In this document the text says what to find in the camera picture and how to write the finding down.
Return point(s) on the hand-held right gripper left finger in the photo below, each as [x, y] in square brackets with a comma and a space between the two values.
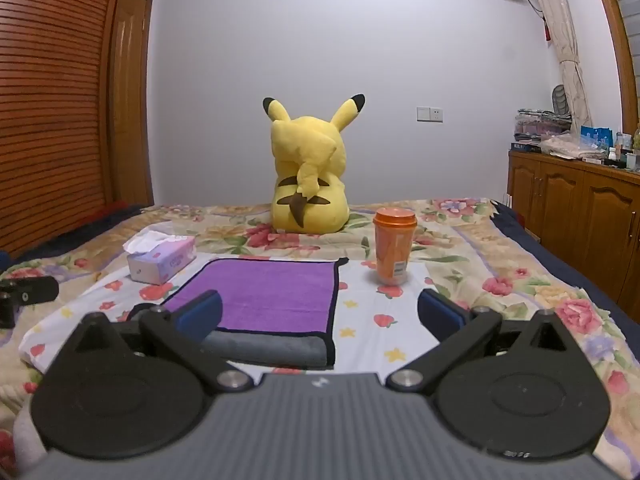
[202, 312]

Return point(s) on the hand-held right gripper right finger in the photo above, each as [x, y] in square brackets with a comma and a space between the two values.
[440, 312]

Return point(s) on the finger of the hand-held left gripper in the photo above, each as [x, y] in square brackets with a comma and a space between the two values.
[35, 290]

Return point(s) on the purple and grey towel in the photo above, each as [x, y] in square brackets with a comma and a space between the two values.
[270, 295]

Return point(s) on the tissue box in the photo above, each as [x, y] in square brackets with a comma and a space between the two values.
[160, 265]

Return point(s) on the white strawberry print cloth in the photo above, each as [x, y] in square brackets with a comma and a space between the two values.
[370, 310]

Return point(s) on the orange cup with lid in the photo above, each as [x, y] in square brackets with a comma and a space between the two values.
[394, 245]

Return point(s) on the floral blanket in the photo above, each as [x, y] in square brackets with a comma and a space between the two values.
[500, 245]

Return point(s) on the wooden cabinet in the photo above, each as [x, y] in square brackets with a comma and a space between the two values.
[565, 210]

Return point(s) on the wooden louvred wardrobe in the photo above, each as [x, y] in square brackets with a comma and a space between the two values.
[50, 110]

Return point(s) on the dark flat box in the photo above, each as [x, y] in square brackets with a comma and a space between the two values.
[524, 148]

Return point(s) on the yellow plush toy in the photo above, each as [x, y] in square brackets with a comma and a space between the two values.
[310, 160]

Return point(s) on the wooden door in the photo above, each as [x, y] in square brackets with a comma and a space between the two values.
[130, 110]

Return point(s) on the beige folded cloth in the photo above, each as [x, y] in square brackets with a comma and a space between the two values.
[570, 146]

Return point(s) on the stack of folded cloths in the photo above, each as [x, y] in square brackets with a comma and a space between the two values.
[540, 125]

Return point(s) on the blue box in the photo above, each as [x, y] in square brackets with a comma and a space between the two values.
[597, 136]

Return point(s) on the beige curtain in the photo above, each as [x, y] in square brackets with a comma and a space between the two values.
[562, 35]

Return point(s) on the white wall socket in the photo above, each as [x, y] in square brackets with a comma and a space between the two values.
[429, 114]

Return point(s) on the wooden window frame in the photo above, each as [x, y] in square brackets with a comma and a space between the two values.
[620, 50]

